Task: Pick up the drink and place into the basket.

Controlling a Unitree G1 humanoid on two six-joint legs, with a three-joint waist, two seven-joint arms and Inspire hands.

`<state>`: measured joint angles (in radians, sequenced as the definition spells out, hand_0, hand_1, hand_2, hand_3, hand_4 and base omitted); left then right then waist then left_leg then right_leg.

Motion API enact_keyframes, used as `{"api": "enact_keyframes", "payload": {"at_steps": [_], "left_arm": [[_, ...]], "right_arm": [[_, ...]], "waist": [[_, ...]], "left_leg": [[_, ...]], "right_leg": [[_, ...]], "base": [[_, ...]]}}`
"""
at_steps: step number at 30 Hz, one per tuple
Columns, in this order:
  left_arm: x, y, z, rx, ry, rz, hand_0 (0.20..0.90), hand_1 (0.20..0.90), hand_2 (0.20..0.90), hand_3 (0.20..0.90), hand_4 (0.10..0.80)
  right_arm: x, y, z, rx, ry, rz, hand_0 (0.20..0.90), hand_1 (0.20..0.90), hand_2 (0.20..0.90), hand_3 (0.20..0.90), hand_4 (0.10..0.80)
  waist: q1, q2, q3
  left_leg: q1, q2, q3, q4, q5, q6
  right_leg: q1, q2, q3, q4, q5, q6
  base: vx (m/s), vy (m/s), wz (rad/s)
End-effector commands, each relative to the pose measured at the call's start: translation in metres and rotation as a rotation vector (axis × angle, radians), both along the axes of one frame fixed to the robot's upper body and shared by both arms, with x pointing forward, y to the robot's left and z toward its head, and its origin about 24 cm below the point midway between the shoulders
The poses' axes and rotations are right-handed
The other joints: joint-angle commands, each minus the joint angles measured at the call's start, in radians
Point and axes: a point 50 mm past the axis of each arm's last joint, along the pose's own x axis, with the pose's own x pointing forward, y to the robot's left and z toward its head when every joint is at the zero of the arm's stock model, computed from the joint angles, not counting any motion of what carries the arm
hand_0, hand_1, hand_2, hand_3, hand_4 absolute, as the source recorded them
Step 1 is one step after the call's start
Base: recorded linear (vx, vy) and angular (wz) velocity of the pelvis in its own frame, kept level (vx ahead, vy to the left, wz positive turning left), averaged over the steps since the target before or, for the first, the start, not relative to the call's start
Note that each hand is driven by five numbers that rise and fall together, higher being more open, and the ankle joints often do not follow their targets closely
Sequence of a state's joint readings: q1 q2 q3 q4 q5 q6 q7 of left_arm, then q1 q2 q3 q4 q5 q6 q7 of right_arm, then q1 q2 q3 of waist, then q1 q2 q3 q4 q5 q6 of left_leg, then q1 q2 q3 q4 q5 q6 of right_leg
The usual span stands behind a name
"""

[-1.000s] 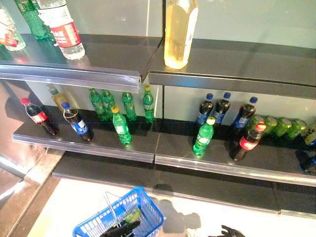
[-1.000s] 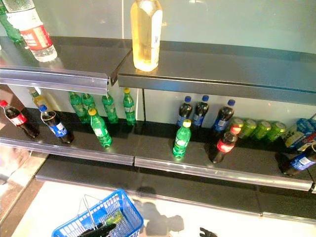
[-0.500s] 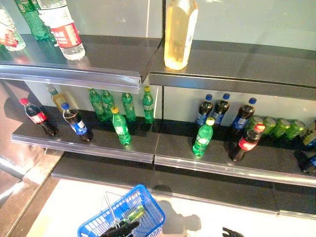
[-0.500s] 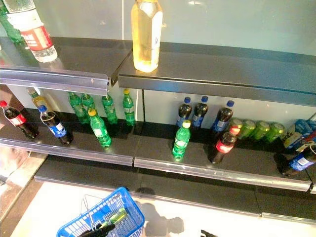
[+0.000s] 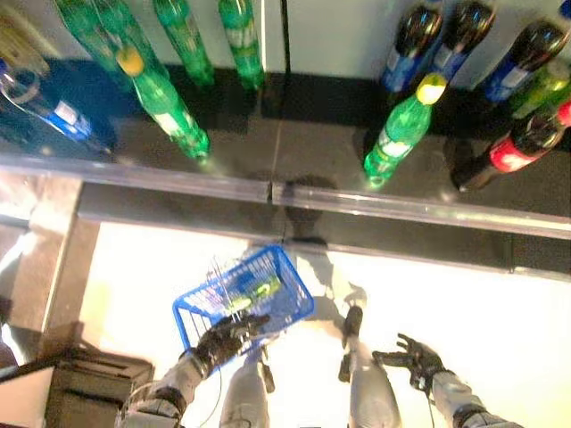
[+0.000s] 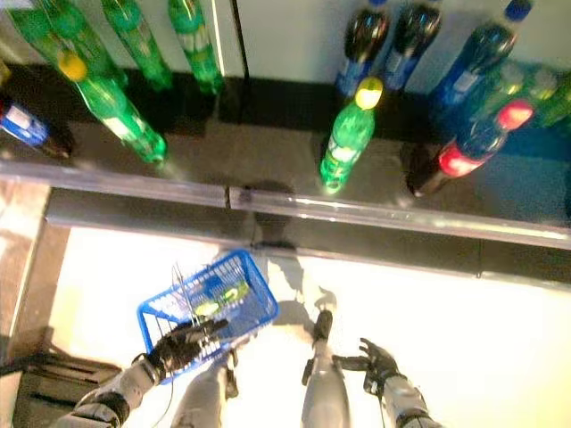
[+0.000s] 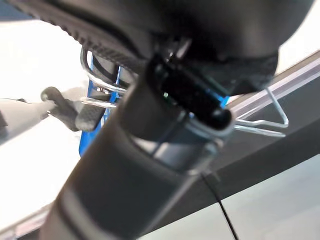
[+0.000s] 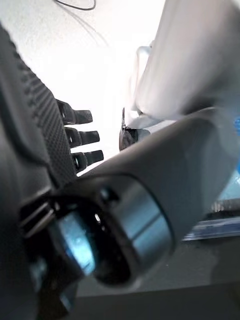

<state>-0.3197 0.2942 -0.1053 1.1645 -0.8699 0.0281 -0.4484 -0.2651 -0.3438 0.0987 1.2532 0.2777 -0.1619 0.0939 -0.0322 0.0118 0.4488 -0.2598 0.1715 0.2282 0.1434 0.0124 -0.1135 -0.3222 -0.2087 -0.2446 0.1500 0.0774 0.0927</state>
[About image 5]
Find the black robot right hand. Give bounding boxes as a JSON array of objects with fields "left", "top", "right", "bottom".
[{"left": 372, "top": 333, "right": 448, "bottom": 391}]

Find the black low cabinet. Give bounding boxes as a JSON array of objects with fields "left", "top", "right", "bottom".
[{"left": 0, "top": 320, "right": 156, "bottom": 428}]

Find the cola bottle red label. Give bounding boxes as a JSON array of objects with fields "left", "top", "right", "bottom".
[{"left": 451, "top": 101, "right": 571, "bottom": 193}]

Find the yellow tea bottle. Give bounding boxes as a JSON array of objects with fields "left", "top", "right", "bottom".
[{"left": 0, "top": 6, "right": 50, "bottom": 75}]

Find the clear base shelf rail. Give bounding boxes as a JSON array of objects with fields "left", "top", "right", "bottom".
[{"left": 285, "top": 238, "right": 571, "bottom": 283}]

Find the black base shelf board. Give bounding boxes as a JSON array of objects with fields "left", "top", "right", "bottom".
[
  {"left": 267, "top": 202, "right": 571, "bottom": 280},
  {"left": 78, "top": 182, "right": 286, "bottom": 244}
]

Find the black robot right foot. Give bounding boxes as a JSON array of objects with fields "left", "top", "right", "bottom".
[{"left": 342, "top": 306, "right": 365, "bottom": 349}]

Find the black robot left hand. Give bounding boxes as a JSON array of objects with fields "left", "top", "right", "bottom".
[{"left": 191, "top": 313, "right": 271, "bottom": 381}]

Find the dark brown glossy platform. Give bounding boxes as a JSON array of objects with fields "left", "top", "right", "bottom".
[{"left": 0, "top": 171, "right": 102, "bottom": 333}]

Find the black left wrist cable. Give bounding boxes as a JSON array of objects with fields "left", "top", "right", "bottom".
[{"left": 195, "top": 363, "right": 224, "bottom": 428}]

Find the blue plastic shopping basket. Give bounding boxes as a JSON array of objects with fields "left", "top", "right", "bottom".
[{"left": 172, "top": 243, "right": 316, "bottom": 358}]

